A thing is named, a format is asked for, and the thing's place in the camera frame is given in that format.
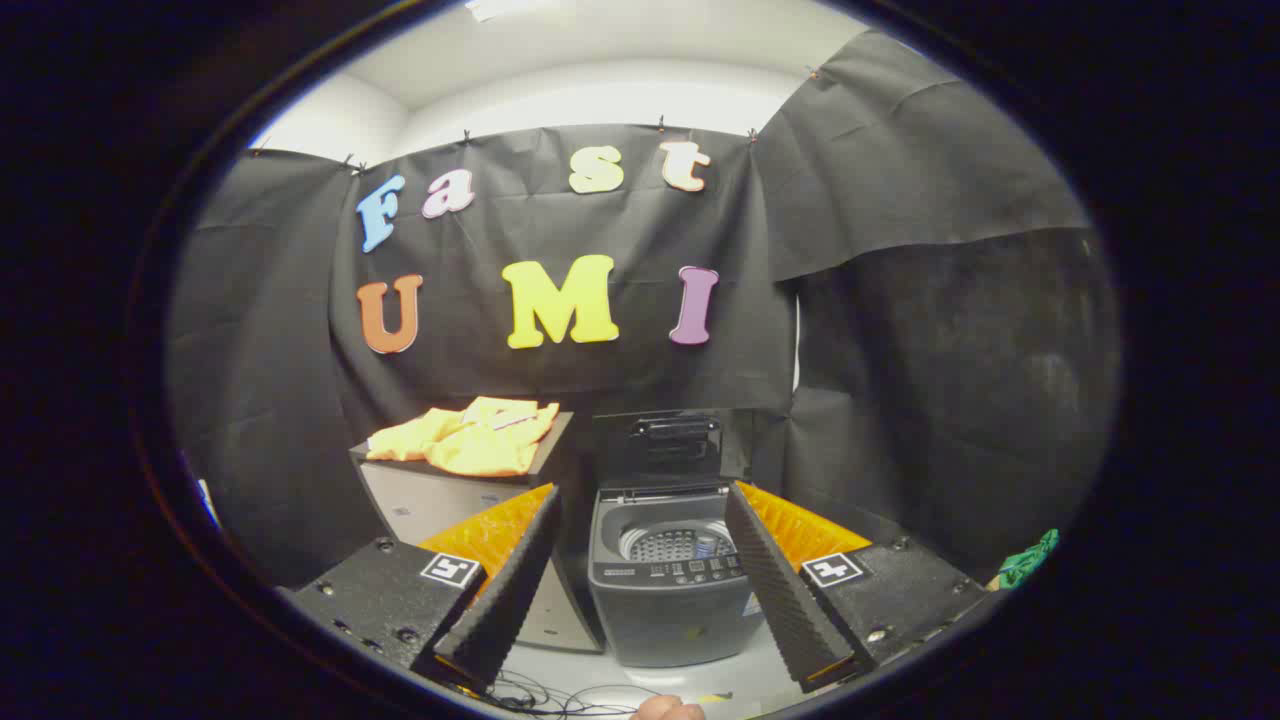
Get grey cabinet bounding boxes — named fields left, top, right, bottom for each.
left=348, top=410, right=606, bottom=656

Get grey washing machine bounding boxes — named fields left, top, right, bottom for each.
left=588, top=485, right=771, bottom=669

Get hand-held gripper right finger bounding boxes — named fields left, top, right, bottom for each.
left=724, top=480, right=1001, bottom=693

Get yellow polo shirt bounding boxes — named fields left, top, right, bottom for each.
left=365, top=396, right=561, bottom=478

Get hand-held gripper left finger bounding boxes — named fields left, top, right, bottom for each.
left=280, top=483, right=563, bottom=693

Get green cloth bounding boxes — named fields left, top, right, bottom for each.
left=995, top=528, right=1059, bottom=591

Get black floor cables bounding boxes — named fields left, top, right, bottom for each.
left=480, top=670, right=641, bottom=719

